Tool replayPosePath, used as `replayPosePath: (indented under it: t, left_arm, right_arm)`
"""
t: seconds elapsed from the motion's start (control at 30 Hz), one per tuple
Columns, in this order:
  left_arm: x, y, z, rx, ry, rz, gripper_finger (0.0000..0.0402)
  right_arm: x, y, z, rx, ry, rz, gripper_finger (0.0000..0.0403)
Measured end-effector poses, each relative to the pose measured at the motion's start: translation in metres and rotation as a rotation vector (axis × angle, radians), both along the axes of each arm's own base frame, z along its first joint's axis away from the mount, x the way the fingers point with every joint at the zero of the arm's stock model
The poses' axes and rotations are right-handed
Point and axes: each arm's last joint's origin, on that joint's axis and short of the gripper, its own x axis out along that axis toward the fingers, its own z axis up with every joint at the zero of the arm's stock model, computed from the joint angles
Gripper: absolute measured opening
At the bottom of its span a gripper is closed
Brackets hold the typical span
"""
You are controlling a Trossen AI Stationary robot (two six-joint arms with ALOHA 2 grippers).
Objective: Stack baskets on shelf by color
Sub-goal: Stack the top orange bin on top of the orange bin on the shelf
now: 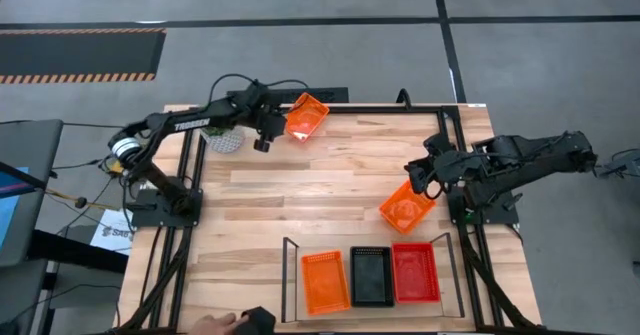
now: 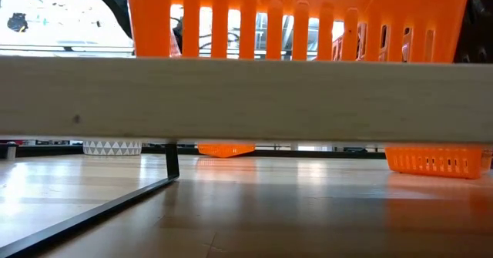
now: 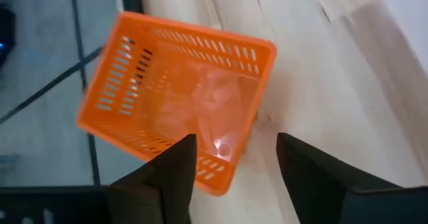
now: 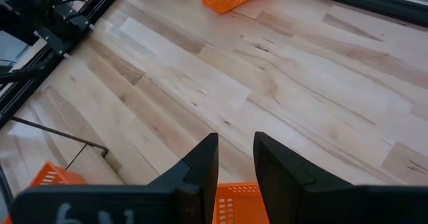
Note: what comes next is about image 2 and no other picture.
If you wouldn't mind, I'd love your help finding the orange plastic basket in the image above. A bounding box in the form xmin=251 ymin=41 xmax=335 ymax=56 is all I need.
xmin=196 ymin=143 xmax=257 ymax=159
xmin=126 ymin=0 xmax=473 ymax=64
xmin=384 ymin=146 xmax=485 ymax=180

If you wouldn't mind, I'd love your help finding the black plastic basket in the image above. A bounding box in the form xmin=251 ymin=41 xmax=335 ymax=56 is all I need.
xmin=453 ymin=0 xmax=493 ymax=64

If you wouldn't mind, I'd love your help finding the succulent in white patterned pot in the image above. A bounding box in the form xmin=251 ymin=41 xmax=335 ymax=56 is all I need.
xmin=82 ymin=140 xmax=143 ymax=157

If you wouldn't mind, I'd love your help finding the small black background object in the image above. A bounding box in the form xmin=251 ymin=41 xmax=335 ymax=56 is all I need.
xmin=7 ymin=13 xmax=29 ymax=33

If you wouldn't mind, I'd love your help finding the black aluminium rig frame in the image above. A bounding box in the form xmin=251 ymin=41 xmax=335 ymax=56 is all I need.
xmin=0 ymin=144 xmax=387 ymax=161

